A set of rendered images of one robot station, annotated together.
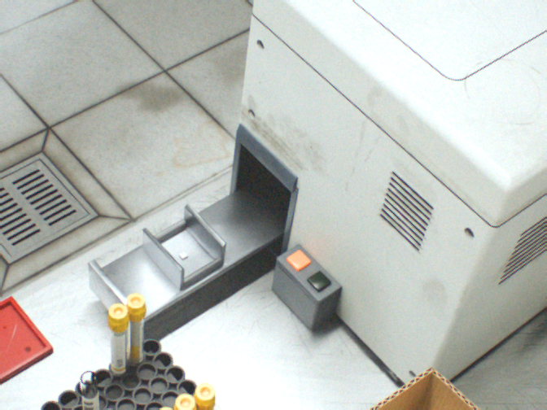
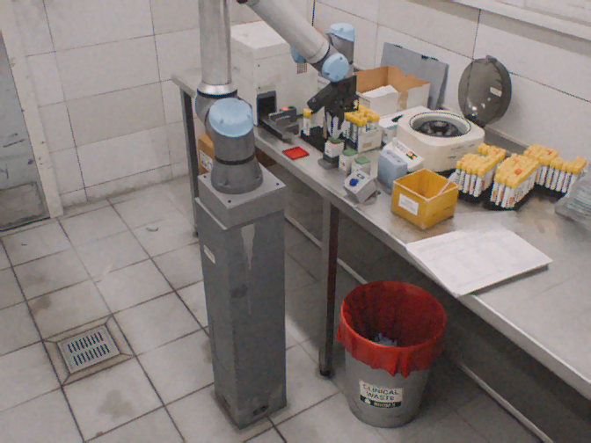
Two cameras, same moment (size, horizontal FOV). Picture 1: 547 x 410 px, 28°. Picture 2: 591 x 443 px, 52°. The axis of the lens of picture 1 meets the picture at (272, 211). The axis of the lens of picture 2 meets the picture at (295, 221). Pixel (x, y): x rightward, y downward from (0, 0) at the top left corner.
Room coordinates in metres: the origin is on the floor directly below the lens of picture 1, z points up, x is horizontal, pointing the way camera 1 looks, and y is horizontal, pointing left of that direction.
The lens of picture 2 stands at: (0.03, 2.02, 1.82)
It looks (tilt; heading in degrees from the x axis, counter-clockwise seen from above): 33 degrees down; 284
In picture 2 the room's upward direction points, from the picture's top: straight up
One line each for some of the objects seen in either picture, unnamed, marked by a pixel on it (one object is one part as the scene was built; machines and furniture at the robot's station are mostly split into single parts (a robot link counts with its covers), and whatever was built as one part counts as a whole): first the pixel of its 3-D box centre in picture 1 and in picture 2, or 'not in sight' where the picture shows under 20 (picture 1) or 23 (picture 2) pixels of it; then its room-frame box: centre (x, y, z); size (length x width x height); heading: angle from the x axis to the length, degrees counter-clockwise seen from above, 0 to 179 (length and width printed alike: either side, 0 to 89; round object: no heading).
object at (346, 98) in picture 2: not in sight; (341, 93); (0.34, 0.23, 1.11); 0.09 x 0.08 x 0.12; 48
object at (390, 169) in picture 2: not in sight; (391, 171); (0.15, 0.35, 0.92); 0.10 x 0.07 x 0.10; 129
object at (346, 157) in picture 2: not in sight; (348, 161); (0.29, 0.29, 0.91); 0.05 x 0.04 x 0.07; 47
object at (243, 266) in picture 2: not in sight; (244, 313); (0.58, 0.57, 0.44); 0.20 x 0.20 x 0.87; 47
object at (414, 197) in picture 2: not in sight; (424, 198); (0.04, 0.49, 0.93); 0.13 x 0.13 x 0.10; 52
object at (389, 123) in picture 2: not in sight; (406, 124); (0.14, -0.02, 0.92); 0.24 x 0.12 x 0.10; 47
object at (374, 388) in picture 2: not in sight; (387, 355); (0.09, 0.43, 0.22); 0.38 x 0.37 x 0.44; 137
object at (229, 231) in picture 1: (203, 241); (276, 119); (0.60, 0.06, 0.92); 0.21 x 0.07 x 0.05; 137
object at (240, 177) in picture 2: not in sight; (236, 165); (0.58, 0.57, 1.00); 0.15 x 0.15 x 0.10
